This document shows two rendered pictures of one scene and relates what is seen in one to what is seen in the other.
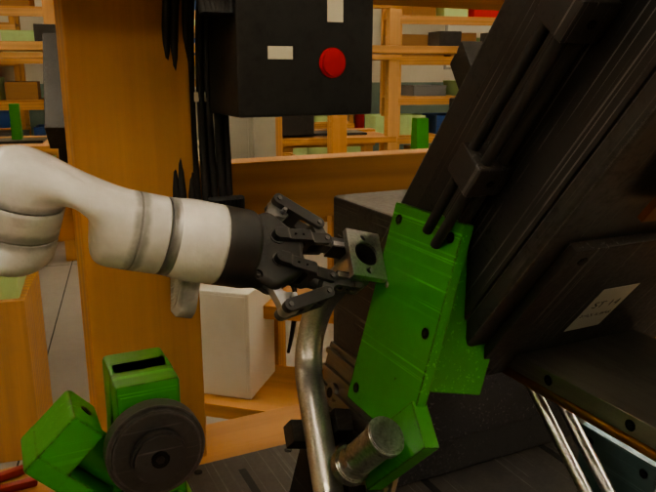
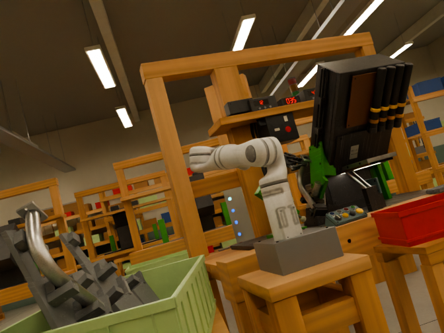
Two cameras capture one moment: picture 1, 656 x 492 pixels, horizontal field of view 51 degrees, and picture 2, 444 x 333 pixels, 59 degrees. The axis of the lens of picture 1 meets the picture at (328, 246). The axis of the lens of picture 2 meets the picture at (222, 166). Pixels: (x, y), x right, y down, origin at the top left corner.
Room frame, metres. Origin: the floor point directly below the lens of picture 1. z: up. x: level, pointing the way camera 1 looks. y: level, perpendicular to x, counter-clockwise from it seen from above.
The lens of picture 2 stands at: (-1.33, 0.12, 1.08)
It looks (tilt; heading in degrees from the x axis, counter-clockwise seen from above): 6 degrees up; 7
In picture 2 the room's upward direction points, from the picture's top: 15 degrees counter-clockwise
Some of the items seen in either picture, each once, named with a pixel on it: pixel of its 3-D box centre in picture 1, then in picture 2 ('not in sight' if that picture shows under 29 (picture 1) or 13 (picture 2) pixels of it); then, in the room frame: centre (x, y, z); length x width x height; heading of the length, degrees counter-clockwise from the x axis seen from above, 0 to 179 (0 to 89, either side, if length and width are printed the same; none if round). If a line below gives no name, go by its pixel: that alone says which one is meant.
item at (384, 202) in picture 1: (458, 318); (336, 181); (0.90, -0.18, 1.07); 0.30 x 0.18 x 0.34; 116
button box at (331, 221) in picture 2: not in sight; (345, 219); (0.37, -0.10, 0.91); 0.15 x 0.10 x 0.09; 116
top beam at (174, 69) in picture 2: not in sight; (265, 56); (0.99, -0.01, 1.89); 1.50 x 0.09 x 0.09; 116
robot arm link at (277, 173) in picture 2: not in sight; (268, 163); (-0.04, 0.14, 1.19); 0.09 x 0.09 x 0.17; 39
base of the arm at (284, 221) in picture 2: not in sight; (281, 211); (-0.04, 0.14, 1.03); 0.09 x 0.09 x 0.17; 25
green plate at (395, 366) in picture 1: (431, 313); (322, 164); (0.64, -0.10, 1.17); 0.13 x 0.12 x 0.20; 116
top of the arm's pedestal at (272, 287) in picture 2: not in sight; (298, 272); (-0.04, 0.14, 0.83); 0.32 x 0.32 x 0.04; 22
